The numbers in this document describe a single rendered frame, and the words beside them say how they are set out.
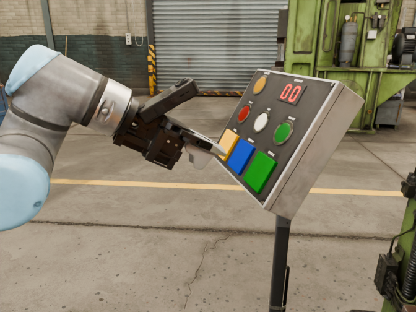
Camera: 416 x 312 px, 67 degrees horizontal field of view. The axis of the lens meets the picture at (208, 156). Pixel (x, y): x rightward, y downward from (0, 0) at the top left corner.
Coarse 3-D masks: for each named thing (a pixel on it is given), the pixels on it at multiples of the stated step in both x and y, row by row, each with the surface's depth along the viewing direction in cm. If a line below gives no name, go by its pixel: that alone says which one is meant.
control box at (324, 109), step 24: (264, 72) 83; (264, 96) 78; (288, 96) 68; (312, 96) 62; (336, 96) 58; (288, 120) 65; (312, 120) 59; (336, 120) 60; (264, 144) 70; (288, 144) 62; (312, 144) 60; (336, 144) 62; (288, 168) 60; (312, 168) 62; (264, 192) 63; (288, 192) 62; (288, 216) 64
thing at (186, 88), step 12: (180, 84) 54; (192, 84) 53; (156, 96) 56; (168, 96) 53; (180, 96) 53; (192, 96) 54; (144, 108) 53; (156, 108) 53; (168, 108) 54; (144, 120) 53
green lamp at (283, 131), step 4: (284, 124) 66; (288, 124) 64; (280, 128) 66; (284, 128) 65; (288, 128) 64; (276, 132) 67; (280, 132) 65; (284, 132) 64; (288, 132) 63; (276, 136) 66; (280, 136) 65; (284, 136) 64; (276, 140) 66; (280, 140) 65
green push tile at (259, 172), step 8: (256, 160) 68; (264, 160) 66; (272, 160) 64; (256, 168) 67; (264, 168) 65; (272, 168) 63; (248, 176) 69; (256, 176) 66; (264, 176) 64; (248, 184) 68; (256, 184) 65; (264, 184) 64; (256, 192) 64
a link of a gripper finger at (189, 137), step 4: (176, 128) 55; (180, 128) 55; (180, 132) 55; (184, 132) 54; (188, 132) 55; (184, 136) 54; (188, 136) 55; (192, 136) 55; (196, 136) 56; (184, 140) 55; (188, 140) 55; (192, 140) 55; (196, 140) 55; (200, 140) 56; (204, 140) 57; (196, 144) 56; (200, 144) 56; (204, 144) 57; (208, 144) 57; (212, 144) 58; (204, 148) 58; (208, 148) 58
